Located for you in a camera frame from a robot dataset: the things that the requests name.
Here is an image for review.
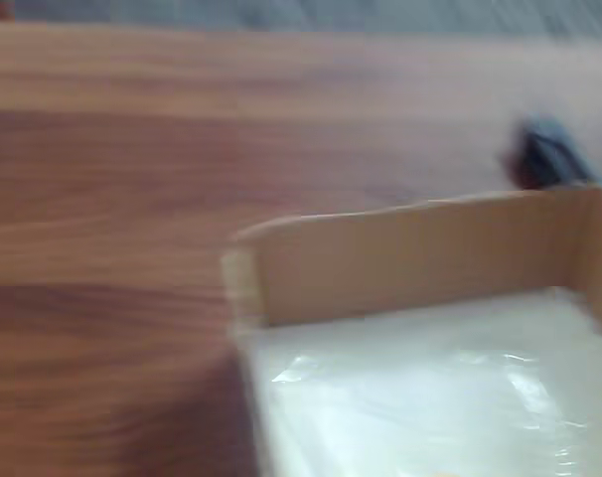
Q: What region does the white cardboard box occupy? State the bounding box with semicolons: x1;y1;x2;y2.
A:
220;186;602;477

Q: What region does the white paper padding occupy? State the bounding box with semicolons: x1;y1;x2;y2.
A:
245;287;602;477

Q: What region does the black stand base bar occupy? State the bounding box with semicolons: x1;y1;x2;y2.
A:
497;114;601;193

